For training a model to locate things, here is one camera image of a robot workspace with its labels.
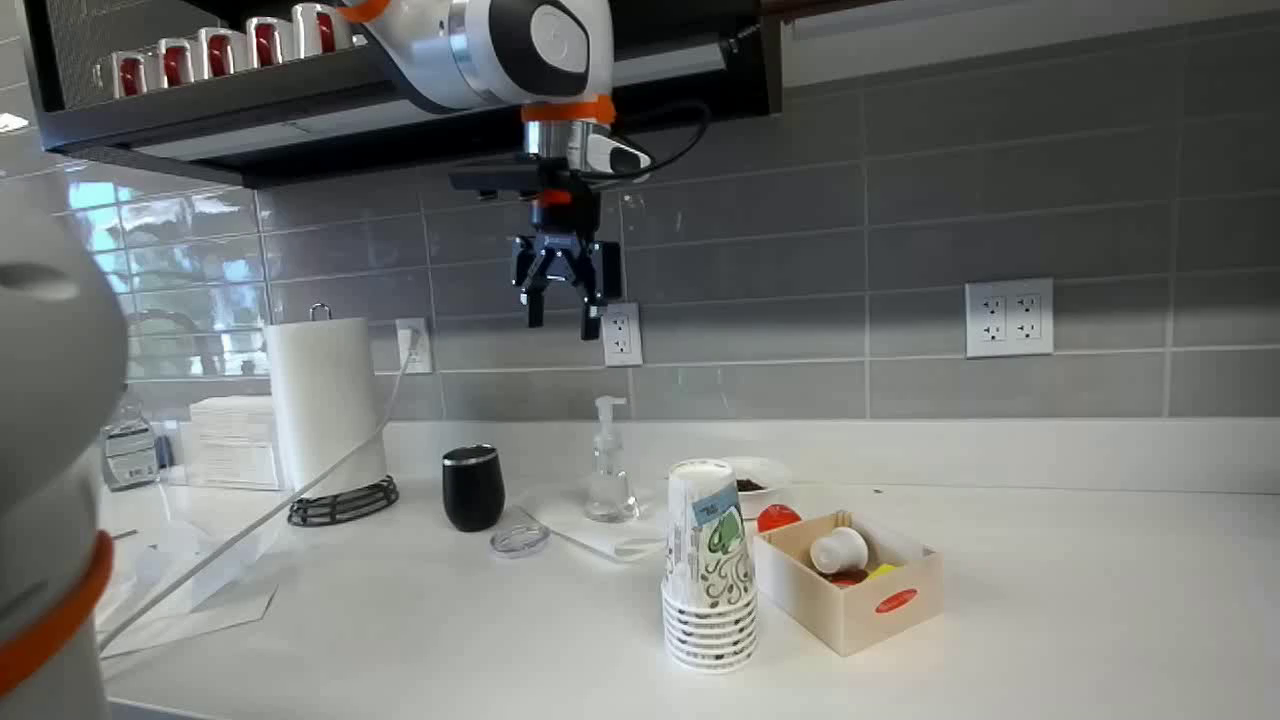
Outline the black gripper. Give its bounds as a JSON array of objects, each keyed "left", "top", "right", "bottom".
[{"left": 513, "top": 194, "right": 629, "bottom": 344}]

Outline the white coffee pod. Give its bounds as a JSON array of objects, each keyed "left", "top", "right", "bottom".
[{"left": 803, "top": 524, "right": 877, "bottom": 579}]

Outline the white napkin box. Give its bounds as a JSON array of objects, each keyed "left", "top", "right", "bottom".
[{"left": 182, "top": 392, "right": 285, "bottom": 491}]

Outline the light wooden box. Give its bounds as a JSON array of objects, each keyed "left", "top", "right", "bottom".
[{"left": 752, "top": 504, "right": 949, "bottom": 661}]

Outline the small white printed box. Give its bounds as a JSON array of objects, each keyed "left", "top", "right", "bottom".
[{"left": 100, "top": 416, "right": 164, "bottom": 491}]

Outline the clear soap pump bottle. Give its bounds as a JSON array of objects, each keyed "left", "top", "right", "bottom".
[{"left": 579, "top": 392, "right": 643, "bottom": 528}]

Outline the black tumbler cup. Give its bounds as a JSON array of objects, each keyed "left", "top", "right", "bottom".
[{"left": 439, "top": 442, "right": 507, "bottom": 537}]

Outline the white flat tray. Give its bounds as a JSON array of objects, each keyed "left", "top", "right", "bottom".
[{"left": 532, "top": 491, "right": 672, "bottom": 567}]

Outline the clear round lid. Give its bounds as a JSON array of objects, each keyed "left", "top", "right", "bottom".
[{"left": 483, "top": 510, "right": 553, "bottom": 560}]

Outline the white paper towel roll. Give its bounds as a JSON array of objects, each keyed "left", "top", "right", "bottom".
[{"left": 264, "top": 313, "right": 391, "bottom": 499}]

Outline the black paper towel holder base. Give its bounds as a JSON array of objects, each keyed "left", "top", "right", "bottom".
[{"left": 285, "top": 471, "right": 405, "bottom": 530}]

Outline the stack of printed paper cups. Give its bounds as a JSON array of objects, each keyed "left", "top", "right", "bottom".
[{"left": 655, "top": 460, "right": 764, "bottom": 673}]

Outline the clear acrylic panel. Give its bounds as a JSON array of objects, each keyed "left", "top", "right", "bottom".
[{"left": 60, "top": 154, "right": 406, "bottom": 657}]

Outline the red and white mug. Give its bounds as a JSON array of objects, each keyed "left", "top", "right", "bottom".
[
  {"left": 241, "top": 12, "right": 294, "bottom": 73},
  {"left": 90, "top": 49, "right": 152, "bottom": 98},
  {"left": 195, "top": 24, "right": 247, "bottom": 78},
  {"left": 286, "top": 0, "right": 360, "bottom": 58},
  {"left": 146, "top": 35, "right": 198, "bottom": 90}
]

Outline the white single wall outlet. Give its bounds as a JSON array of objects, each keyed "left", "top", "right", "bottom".
[
  {"left": 391, "top": 315, "right": 434, "bottom": 380},
  {"left": 598, "top": 299, "right": 643, "bottom": 368}
]

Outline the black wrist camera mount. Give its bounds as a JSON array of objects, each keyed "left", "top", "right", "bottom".
[{"left": 447, "top": 125, "right": 655, "bottom": 205}]

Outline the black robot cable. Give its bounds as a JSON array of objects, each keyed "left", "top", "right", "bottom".
[{"left": 611, "top": 97, "right": 718, "bottom": 188}]

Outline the black wall shelf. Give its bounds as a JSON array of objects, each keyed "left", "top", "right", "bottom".
[{"left": 19, "top": 0, "right": 787, "bottom": 190}]

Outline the white double wall outlet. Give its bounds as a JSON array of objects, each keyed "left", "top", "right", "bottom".
[{"left": 958, "top": 276, "right": 1055, "bottom": 360}]

